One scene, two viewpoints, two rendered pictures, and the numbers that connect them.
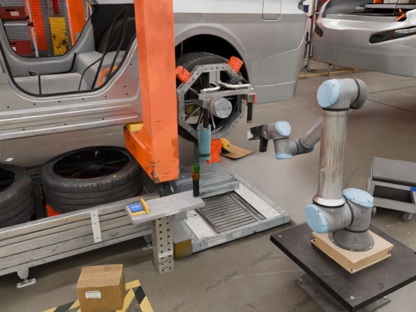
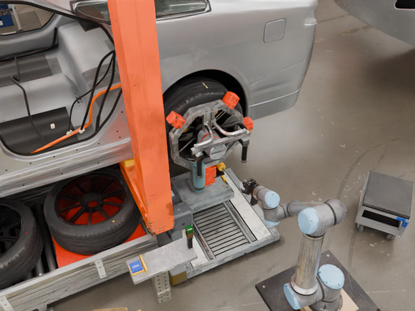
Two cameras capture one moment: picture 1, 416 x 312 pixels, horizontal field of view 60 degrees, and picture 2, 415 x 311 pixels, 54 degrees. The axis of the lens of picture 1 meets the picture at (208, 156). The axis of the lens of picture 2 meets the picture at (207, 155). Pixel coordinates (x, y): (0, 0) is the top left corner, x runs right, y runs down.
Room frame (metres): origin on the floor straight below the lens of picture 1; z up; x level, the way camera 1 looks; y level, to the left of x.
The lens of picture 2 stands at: (0.32, -0.07, 2.72)
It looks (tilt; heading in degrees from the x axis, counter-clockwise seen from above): 43 degrees down; 1
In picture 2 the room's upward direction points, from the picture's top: straight up
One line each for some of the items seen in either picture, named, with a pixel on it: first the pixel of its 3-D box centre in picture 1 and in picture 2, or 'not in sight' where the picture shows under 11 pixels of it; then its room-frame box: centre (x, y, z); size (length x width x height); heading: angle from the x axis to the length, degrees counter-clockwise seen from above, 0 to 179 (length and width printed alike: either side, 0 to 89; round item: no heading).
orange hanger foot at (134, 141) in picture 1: (144, 133); (139, 173); (2.33, 0.44, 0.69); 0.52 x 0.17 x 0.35; 27
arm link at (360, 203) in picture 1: (354, 208); (328, 282); (1.59, -0.75, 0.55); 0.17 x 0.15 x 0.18; 111
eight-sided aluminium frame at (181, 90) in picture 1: (212, 103); (207, 137); (2.54, -0.03, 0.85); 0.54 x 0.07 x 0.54; 117
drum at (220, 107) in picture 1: (216, 105); (211, 143); (2.47, -0.06, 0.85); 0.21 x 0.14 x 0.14; 27
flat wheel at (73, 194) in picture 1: (94, 177); (94, 208); (2.26, 0.79, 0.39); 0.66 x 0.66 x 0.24
